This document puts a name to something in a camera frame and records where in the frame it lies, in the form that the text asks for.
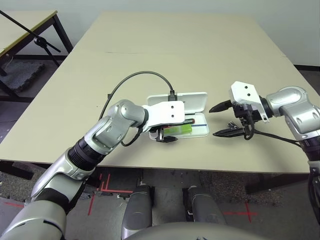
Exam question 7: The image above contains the thin black right gripper cable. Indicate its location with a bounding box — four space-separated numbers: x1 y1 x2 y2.
242 116 256 141

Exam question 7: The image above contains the beige side table black frame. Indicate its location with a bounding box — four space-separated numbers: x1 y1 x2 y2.
0 9 75 103

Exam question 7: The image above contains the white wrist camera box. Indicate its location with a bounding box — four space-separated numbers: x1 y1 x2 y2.
142 100 186 133
230 81 270 125

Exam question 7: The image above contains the grey robot torso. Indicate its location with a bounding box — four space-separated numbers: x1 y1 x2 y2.
122 222 271 240

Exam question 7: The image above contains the dark grey foam mat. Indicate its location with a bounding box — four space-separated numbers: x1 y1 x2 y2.
0 61 46 93

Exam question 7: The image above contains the thin black left gripper cable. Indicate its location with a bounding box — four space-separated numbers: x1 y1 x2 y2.
120 126 144 148

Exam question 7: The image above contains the black tripod stand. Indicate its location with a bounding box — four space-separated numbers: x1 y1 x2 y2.
0 9 62 68

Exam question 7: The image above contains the grey robot leg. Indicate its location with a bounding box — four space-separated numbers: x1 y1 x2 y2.
186 187 227 225
122 191 155 237

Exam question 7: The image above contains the grey robot right leg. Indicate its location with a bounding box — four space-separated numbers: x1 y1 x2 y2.
186 187 227 225

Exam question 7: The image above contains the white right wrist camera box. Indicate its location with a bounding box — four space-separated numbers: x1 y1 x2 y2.
230 81 270 125

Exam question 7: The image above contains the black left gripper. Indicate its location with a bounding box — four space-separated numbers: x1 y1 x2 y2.
152 124 179 144

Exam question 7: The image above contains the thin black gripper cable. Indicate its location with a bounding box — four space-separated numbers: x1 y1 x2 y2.
120 126 144 148
242 116 256 141

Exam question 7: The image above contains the white plastic pencil case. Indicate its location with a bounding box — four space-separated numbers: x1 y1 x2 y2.
146 91 210 141

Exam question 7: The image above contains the grey robot left leg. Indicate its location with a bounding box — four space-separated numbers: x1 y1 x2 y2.
122 191 155 237

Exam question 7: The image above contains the green highlighter pen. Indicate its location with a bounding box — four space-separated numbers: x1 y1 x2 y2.
162 123 193 135

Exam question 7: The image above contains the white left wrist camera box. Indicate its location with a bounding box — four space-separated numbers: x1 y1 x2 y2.
142 100 186 133

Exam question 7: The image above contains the thick black left camera cable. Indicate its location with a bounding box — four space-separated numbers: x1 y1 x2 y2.
98 71 178 121

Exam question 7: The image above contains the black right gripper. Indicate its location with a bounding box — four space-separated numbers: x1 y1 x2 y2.
208 99 261 138

